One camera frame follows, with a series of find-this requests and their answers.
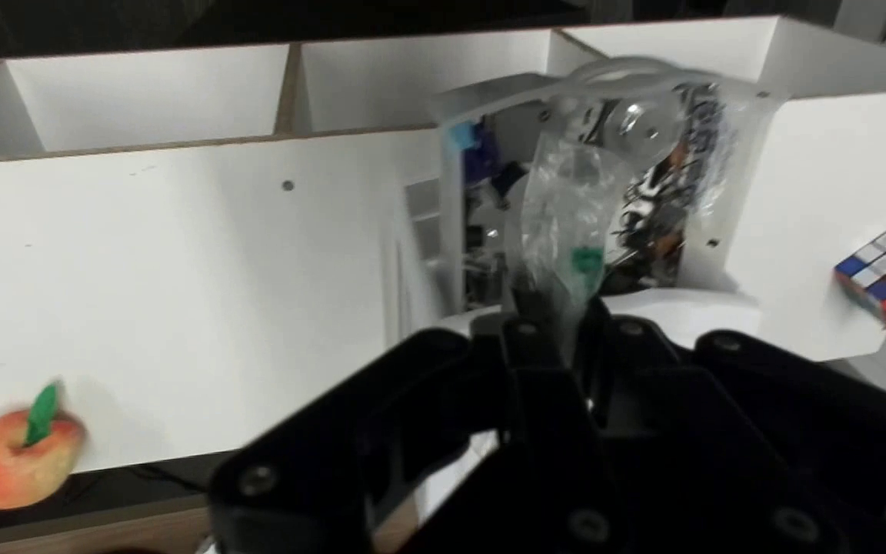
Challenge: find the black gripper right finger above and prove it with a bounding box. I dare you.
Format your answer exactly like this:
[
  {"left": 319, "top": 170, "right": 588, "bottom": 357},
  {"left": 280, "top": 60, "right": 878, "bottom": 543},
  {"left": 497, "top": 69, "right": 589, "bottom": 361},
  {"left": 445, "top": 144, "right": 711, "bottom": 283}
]
[{"left": 574, "top": 299, "right": 886, "bottom": 554}]

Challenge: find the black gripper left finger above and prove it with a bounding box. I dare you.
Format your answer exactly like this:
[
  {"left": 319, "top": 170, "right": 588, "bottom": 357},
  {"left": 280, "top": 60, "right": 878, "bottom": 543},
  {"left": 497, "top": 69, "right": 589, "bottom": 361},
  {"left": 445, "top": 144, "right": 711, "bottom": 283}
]
[{"left": 206, "top": 314, "right": 555, "bottom": 554}]

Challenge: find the clear top drawer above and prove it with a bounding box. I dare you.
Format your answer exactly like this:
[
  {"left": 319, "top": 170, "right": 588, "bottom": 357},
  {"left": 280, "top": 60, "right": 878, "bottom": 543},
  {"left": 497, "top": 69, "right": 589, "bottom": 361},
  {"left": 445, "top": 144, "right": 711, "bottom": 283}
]
[{"left": 431, "top": 55, "right": 775, "bottom": 308}]

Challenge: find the clear plastic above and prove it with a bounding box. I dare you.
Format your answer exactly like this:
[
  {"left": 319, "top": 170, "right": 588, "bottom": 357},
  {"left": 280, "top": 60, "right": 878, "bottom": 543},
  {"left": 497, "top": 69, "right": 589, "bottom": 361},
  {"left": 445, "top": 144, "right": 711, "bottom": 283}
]
[{"left": 513, "top": 89, "right": 694, "bottom": 357}]

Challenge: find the white shelf cabinet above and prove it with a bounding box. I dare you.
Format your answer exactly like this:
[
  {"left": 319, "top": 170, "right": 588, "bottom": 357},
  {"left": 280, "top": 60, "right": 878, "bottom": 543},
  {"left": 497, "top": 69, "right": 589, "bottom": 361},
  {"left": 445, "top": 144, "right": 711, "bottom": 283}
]
[{"left": 0, "top": 18, "right": 886, "bottom": 471}]

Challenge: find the peach toy fruit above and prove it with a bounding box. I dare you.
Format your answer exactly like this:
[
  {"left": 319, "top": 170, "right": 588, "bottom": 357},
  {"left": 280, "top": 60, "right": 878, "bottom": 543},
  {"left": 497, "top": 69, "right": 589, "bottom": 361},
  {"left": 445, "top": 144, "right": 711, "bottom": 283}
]
[{"left": 0, "top": 381, "right": 85, "bottom": 511}]

